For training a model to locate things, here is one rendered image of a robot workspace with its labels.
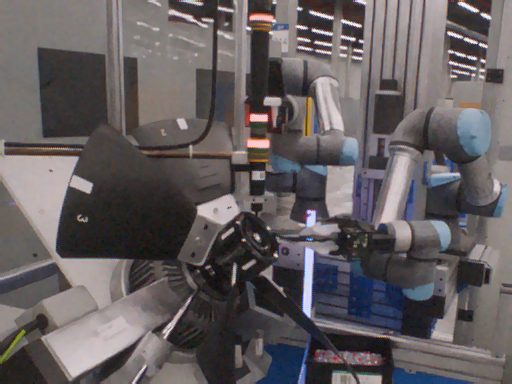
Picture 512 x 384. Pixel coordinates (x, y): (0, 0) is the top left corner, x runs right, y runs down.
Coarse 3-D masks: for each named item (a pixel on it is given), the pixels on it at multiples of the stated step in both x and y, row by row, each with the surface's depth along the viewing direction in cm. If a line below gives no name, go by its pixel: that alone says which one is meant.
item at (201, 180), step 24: (168, 120) 115; (192, 120) 118; (144, 144) 110; (168, 144) 112; (216, 144) 115; (168, 168) 109; (192, 168) 110; (216, 168) 111; (192, 192) 107; (216, 192) 108
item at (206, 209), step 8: (216, 200) 108; (224, 200) 108; (232, 200) 108; (200, 208) 106; (208, 208) 107; (224, 208) 107; (232, 208) 107; (208, 216) 106; (216, 216) 106; (224, 216) 106; (232, 216) 106
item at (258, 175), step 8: (256, 0) 100; (264, 0) 100; (256, 8) 100; (264, 8) 100; (256, 168) 107; (264, 168) 108; (256, 176) 108; (264, 176) 108; (256, 184) 108; (264, 184) 109; (256, 192) 109; (264, 192) 110; (256, 208) 110
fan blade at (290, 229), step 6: (264, 216) 135; (270, 216) 135; (276, 216) 136; (270, 222) 130; (276, 222) 131; (282, 222) 132; (288, 222) 133; (294, 222) 135; (270, 228) 123; (276, 228) 122; (282, 228) 123; (288, 228) 124; (294, 228) 126; (300, 228) 128; (306, 228) 132; (276, 234) 114; (282, 234) 116; (288, 234) 118; (294, 234) 119
